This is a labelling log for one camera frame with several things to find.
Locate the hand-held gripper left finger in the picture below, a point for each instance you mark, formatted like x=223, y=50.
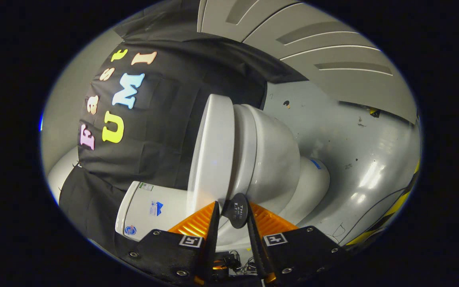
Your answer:
x=212, y=239

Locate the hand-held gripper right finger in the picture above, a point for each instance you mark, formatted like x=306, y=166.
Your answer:
x=258, y=247

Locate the white toilet lid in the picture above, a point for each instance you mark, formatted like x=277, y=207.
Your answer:
x=211, y=151

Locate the white ceramic toilet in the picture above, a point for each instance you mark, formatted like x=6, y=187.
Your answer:
x=273, y=159

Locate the black backdrop cloth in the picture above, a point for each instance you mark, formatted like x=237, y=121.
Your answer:
x=165, y=119

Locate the yellow black floor tape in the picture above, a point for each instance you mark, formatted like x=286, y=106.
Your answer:
x=393, y=209

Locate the grey drawer cabinet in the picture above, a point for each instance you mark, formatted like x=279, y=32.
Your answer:
x=333, y=56

